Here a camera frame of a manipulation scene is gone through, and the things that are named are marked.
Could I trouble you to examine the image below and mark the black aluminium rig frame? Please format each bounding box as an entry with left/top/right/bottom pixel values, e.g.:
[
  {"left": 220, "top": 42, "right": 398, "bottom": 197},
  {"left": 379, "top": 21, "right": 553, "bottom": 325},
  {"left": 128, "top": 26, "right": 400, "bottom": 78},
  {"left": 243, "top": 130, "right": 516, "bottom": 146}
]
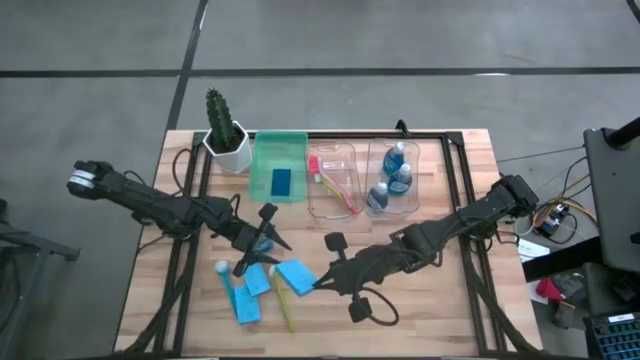
[{"left": 117, "top": 129, "right": 544, "bottom": 359}]

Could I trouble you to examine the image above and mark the small blue electronics box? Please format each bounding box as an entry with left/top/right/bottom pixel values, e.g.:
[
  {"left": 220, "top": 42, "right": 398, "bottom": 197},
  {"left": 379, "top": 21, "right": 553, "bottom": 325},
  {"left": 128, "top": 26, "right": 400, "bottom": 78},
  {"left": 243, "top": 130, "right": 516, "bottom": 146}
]
[{"left": 532, "top": 202, "right": 571, "bottom": 239}]

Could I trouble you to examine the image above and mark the white paper sheet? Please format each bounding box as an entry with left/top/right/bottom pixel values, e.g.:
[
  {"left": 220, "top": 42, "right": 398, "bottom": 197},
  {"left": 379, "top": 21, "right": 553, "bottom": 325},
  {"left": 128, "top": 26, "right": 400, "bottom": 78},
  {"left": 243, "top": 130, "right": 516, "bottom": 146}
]
[{"left": 516, "top": 237, "right": 551, "bottom": 264}]

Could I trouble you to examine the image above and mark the white hexagonal plant pot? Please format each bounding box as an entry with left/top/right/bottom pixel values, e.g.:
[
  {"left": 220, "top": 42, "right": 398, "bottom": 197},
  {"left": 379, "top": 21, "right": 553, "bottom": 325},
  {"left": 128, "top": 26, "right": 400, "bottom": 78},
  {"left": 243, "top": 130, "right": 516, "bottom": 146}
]
[{"left": 202, "top": 120, "right": 254, "bottom": 175}]

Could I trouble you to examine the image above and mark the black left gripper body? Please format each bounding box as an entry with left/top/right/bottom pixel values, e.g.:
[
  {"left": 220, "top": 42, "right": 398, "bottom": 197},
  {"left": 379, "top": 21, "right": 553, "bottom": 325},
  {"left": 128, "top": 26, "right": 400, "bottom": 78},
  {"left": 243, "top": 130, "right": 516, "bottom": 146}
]
[{"left": 230, "top": 202, "right": 280, "bottom": 279}]

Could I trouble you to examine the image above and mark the clear plastic bin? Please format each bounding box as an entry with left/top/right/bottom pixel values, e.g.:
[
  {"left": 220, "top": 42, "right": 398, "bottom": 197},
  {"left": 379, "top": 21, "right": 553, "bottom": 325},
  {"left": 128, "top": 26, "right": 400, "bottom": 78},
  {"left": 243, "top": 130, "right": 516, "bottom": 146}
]
[
  {"left": 364, "top": 137, "right": 421, "bottom": 216},
  {"left": 305, "top": 141, "right": 365, "bottom": 220}
]

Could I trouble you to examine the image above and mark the green cactus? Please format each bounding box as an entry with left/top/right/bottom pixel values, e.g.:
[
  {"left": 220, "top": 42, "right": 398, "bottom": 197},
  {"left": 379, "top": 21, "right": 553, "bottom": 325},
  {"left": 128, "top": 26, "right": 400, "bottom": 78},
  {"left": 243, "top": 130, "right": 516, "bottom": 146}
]
[{"left": 205, "top": 87, "right": 240, "bottom": 153}]

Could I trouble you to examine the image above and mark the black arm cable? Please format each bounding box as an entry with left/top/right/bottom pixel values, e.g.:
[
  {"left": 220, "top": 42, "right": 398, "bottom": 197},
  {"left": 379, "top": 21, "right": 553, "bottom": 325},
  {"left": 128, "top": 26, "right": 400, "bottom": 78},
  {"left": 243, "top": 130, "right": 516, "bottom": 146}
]
[
  {"left": 366, "top": 286, "right": 401, "bottom": 327},
  {"left": 171, "top": 147, "right": 195, "bottom": 201}
]

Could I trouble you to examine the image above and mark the blue dish brush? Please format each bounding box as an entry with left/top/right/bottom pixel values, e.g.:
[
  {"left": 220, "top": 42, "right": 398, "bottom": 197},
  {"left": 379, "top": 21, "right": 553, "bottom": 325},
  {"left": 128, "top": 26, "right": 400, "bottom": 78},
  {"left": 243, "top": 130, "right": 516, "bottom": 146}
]
[{"left": 214, "top": 259, "right": 240, "bottom": 321}]

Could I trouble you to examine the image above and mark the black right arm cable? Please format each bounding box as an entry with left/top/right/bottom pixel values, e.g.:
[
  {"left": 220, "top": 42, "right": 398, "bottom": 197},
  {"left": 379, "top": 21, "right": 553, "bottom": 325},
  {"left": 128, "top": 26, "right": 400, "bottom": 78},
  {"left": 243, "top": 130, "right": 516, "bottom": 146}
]
[{"left": 366, "top": 286, "right": 401, "bottom": 327}]

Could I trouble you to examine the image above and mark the light blue sponge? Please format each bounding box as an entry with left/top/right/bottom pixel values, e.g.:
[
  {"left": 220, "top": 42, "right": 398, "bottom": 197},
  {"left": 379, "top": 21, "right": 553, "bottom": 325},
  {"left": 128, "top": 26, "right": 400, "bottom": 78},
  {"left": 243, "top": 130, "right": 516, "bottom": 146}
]
[
  {"left": 232, "top": 284, "right": 262, "bottom": 325},
  {"left": 274, "top": 258, "right": 319, "bottom": 297},
  {"left": 243, "top": 263, "right": 273, "bottom": 298}
]

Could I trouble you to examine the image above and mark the dark grey stand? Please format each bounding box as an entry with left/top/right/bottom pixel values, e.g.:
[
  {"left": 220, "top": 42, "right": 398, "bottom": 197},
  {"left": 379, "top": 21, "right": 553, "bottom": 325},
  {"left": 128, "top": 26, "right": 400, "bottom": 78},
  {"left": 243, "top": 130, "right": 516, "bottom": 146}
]
[{"left": 0, "top": 197, "right": 81, "bottom": 360}]

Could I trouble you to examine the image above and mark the green dish brush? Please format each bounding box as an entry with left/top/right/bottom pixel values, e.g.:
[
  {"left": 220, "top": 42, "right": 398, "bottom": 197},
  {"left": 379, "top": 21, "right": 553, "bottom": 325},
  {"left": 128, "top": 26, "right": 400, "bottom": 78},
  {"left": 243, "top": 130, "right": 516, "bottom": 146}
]
[
  {"left": 314, "top": 172, "right": 351, "bottom": 207},
  {"left": 267, "top": 264, "right": 296, "bottom": 334}
]

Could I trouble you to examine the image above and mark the pink brush with red bristles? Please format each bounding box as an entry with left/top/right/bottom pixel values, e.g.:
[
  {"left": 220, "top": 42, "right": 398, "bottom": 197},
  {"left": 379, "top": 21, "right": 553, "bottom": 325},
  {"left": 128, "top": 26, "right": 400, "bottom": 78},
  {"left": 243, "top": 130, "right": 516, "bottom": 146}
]
[{"left": 307, "top": 154, "right": 361, "bottom": 216}]

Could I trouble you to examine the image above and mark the translucent green plastic bin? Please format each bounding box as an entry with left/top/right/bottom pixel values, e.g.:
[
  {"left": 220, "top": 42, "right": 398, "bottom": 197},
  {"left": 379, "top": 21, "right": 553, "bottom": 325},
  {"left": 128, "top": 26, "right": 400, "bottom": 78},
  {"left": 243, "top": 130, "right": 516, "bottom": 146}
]
[{"left": 248, "top": 130, "right": 310, "bottom": 204}]

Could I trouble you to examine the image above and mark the red object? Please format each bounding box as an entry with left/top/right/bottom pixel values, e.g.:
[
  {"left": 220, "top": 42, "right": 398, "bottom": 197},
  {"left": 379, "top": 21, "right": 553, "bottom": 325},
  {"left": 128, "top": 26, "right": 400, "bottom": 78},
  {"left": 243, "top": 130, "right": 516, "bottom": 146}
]
[{"left": 534, "top": 277, "right": 564, "bottom": 302}]

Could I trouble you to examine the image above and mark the dark blue scrub sponge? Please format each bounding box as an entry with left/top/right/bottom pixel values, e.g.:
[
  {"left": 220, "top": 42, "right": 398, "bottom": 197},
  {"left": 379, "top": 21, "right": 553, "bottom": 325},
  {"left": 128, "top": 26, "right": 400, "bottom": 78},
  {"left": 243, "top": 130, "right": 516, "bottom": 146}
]
[{"left": 270, "top": 168, "right": 293, "bottom": 197}]

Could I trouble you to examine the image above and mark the black equipment stand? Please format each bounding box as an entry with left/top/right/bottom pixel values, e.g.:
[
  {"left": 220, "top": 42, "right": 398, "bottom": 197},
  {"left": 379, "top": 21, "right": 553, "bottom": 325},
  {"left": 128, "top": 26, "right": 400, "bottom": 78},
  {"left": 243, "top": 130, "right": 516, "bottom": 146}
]
[{"left": 522, "top": 115, "right": 640, "bottom": 281}]

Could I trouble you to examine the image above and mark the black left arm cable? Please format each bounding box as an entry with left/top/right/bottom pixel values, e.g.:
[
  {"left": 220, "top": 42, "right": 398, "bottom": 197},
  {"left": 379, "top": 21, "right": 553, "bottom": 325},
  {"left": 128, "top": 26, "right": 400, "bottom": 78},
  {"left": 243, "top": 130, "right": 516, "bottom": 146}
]
[{"left": 171, "top": 147, "right": 195, "bottom": 201}]

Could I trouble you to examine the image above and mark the dark grey bag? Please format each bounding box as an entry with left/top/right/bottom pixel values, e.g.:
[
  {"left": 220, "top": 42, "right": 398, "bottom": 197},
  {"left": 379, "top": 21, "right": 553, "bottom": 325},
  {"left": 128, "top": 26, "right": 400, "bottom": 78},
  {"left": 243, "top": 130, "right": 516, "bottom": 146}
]
[{"left": 552, "top": 272, "right": 591, "bottom": 329}]

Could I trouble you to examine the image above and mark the yellow and black cable bundle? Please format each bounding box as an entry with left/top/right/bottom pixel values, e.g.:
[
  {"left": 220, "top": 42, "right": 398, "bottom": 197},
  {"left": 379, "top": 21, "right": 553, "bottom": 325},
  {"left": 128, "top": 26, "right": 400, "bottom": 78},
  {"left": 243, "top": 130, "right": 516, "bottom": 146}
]
[{"left": 514, "top": 157, "right": 599, "bottom": 246}]

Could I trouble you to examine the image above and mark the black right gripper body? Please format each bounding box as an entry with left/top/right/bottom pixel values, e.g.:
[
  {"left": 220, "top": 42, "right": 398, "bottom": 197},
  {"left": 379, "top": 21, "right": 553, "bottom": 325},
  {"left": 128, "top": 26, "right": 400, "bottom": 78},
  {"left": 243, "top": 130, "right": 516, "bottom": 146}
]
[{"left": 324, "top": 231, "right": 387, "bottom": 324}]

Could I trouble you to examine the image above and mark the backlit keyboard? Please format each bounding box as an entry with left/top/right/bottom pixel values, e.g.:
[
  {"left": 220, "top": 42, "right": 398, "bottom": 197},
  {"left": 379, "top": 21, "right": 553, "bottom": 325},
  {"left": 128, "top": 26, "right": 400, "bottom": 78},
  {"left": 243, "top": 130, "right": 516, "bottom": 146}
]
[{"left": 584, "top": 312, "right": 640, "bottom": 360}]

